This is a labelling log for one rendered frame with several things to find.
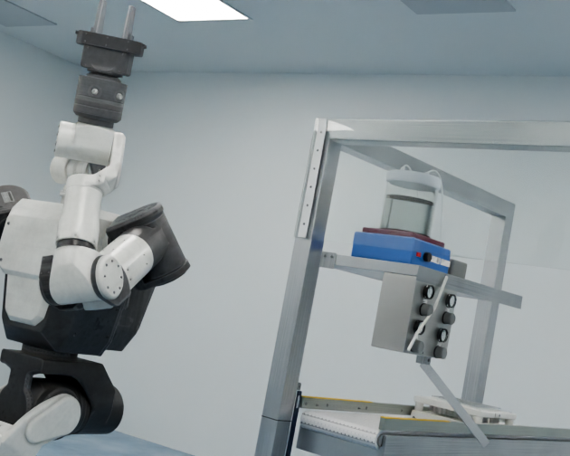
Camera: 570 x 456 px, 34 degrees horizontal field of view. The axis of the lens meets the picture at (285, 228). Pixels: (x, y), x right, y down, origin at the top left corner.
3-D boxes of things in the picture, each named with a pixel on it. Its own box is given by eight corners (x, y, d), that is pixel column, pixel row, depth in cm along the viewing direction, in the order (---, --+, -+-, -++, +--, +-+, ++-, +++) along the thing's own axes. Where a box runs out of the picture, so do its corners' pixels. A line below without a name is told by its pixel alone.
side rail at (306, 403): (302, 408, 259) (304, 396, 259) (298, 407, 260) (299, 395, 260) (513, 422, 359) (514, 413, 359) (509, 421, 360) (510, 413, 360)
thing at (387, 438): (380, 474, 242) (386, 435, 243) (295, 448, 261) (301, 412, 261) (575, 470, 340) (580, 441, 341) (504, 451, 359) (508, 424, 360)
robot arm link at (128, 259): (52, 332, 164) (109, 280, 184) (115, 326, 160) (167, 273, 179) (31, 272, 161) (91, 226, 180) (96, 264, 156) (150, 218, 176)
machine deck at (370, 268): (416, 280, 241) (419, 264, 242) (303, 263, 266) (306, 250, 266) (520, 308, 288) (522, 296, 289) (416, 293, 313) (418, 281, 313)
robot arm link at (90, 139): (65, 94, 165) (53, 156, 166) (126, 107, 168) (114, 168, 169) (64, 94, 176) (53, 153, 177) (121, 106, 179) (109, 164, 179)
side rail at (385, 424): (383, 430, 241) (384, 418, 242) (377, 429, 242) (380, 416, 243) (581, 438, 341) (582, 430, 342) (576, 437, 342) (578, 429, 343)
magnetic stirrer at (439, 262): (414, 265, 246) (421, 232, 247) (349, 257, 260) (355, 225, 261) (451, 276, 261) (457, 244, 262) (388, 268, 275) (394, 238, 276)
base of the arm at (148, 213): (123, 299, 189) (152, 275, 199) (172, 287, 183) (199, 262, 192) (90, 234, 185) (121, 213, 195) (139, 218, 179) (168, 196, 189)
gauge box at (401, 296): (403, 353, 240) (417, 276, 241) (370, 346, 247) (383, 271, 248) (446, 359, 256) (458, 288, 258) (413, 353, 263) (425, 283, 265)
